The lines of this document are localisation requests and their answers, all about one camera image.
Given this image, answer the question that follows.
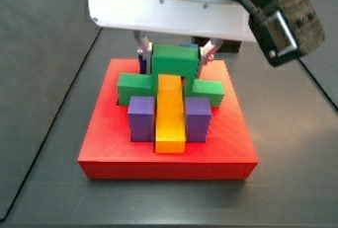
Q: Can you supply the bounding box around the purple block near left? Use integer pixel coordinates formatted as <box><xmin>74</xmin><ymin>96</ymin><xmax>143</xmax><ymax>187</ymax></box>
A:
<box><xmin>128</xmin><ymin>96</ymin><xmax>155</xmax><ymax>142</ymax></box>

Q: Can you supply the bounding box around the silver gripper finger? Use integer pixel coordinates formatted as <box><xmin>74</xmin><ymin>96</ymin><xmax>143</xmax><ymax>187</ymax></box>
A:
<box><xmin>134</xmin><ymin>31</ymin><xmax>152</xmax><ymax>74</ymax></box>
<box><xmin>195</xmin><ymin>38</ymin><xmax>223</xmax><ymax>72</ymax></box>

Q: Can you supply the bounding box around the yellow long bar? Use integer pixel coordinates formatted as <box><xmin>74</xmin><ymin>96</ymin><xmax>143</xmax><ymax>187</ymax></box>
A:
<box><xmin>155</xmin><ymin>74</ymin><xmax>186</xmax><ymax>154</ymax></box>

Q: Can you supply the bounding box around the green bridge-shaped block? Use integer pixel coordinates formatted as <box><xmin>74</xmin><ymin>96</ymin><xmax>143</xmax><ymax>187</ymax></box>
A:
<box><xmin>118</xmin><ymin>44</ymin><xmax>225</xmax><ymax>108</ymax></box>

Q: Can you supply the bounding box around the blue block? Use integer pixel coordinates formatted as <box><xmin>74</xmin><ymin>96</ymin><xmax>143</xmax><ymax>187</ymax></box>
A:
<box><xmin>179</xmin><ymin>43</ymin><xmax>199</xmax><ymax>48</ymax></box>
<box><xmin>139</xmin><ymin>54</ymin><xmax>147</xmax><ymax>74</ymax></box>

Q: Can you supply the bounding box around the blue block far right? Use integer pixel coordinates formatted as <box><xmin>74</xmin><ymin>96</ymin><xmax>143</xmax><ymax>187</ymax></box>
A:
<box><xmin>179</xmin><ymin>43</ymin><xmax>199</xmax><ymax>48</ymax></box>

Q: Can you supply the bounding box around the black angle bracket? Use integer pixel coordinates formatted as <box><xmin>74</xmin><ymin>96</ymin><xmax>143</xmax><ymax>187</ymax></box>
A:
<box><xmin>192</xmin><ymin>37</ymin><xmax>242</xmax><ymax>53</ymax></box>

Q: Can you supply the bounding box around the purple block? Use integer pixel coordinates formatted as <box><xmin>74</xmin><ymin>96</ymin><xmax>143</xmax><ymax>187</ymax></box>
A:
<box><xmin>128</xmin><ymin>96</ymin><xmax>155</xmax><ymax>142</ymax></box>
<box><xmin>184</xmin><ymin>97</ymin><xmax>211</xmax><ymax>143</ymax></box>

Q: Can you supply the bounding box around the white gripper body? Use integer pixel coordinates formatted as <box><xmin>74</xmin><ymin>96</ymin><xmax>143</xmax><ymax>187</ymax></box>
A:
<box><xmin>88</xmin><ymin>0</ymin><xmax>255</xmax><ymax>41</ymax></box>

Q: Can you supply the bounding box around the red base board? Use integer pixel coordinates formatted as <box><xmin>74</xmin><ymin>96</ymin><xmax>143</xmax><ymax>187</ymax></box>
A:
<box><xmin>78</xmin><ymin>59</ymin><xmax>258</xmax><ymax>180</ymax></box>

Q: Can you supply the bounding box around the blue block far left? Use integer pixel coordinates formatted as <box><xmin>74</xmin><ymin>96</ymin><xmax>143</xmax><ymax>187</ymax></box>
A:
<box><xmin>139</xmin><ymin>54</ymin><xmax>147</xmax><ymax>74</ymax></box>

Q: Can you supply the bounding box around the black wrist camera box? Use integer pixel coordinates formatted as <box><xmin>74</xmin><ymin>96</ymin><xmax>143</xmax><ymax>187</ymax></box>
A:
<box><xmin>249</xmin><ymin>0</ymin><xmax>325</xmax><ymax>67</ymax></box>

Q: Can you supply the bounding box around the purple block near right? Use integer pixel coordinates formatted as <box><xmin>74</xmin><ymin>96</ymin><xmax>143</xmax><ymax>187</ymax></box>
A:
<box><xmin>184</xmin><ymin>97</ymin><xmax>211</xmax><ymax>143</ymax></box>

